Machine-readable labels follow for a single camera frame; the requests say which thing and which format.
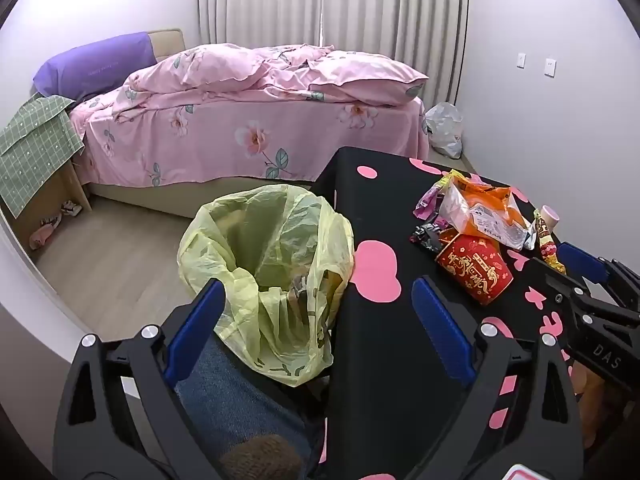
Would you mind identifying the black wrapper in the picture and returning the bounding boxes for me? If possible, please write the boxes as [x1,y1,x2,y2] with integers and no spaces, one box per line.
[410,222,447,254]

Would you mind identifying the pink cup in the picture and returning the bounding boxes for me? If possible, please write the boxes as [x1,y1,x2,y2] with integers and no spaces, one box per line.
[539,204,562,235]

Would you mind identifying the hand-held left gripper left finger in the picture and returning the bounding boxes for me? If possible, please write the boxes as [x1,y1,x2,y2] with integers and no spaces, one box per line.
[52,279,228,480]

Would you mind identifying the pink floral duvet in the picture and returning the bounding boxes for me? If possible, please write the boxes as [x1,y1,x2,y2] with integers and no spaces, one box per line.
[113,42,353,125]

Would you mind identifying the purple yellow wrapper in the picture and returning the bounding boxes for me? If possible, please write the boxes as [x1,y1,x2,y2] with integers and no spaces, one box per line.
[413,170,468,222]

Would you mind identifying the person's leg in blue jeans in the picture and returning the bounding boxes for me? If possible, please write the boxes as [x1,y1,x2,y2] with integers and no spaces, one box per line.
[175,337,327,480]

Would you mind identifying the white pleated curtain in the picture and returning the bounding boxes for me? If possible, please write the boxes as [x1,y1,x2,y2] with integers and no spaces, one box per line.
[197,0,471,112]

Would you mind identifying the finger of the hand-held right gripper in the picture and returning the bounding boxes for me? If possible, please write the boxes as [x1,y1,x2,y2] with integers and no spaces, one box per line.
[556,241,640,295]
[530,257,640,327]

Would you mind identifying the beige headboard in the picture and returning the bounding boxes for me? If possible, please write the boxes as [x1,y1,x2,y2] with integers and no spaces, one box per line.
[147,28,187,64]

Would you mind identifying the pink slipper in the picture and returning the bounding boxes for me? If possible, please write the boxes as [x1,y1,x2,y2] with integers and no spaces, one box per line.
[28,212,64,251]

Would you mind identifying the green checked cloth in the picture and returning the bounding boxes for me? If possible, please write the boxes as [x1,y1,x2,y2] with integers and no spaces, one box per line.
[0,92,86,219]

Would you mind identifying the white plastic bag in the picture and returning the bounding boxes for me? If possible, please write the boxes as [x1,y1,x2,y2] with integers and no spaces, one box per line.
[423,101,465,159]

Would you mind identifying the orange white snack bag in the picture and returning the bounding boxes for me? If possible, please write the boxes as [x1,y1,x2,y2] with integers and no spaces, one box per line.
[440,179,539,252]

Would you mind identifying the purple pillow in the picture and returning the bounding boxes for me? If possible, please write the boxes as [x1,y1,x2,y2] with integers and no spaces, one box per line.
[32,31,159,99]

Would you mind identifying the yellow red stick wrapper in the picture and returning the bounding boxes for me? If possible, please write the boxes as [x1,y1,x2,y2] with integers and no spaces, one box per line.
[532,208,569,277]

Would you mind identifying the red paper box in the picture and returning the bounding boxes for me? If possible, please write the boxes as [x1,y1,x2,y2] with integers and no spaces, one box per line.
[434,232,515,307]

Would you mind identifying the black pink spotted tablecloth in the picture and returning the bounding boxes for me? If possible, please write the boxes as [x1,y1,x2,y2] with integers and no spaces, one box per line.
[310,146,640,480]

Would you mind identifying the pink pillow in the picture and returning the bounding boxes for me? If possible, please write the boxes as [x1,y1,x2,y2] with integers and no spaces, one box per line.
[306,50,430,108]

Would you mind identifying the bed with pink floral sheet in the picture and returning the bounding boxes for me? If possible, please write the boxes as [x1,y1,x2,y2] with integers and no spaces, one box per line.
[67,42,432,219]

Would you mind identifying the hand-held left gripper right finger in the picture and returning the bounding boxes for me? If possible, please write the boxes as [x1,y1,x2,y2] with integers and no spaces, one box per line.
[400,275,587,480]

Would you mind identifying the person's right hand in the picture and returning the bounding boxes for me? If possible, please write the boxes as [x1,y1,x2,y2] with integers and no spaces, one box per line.
[572,361,609,444]

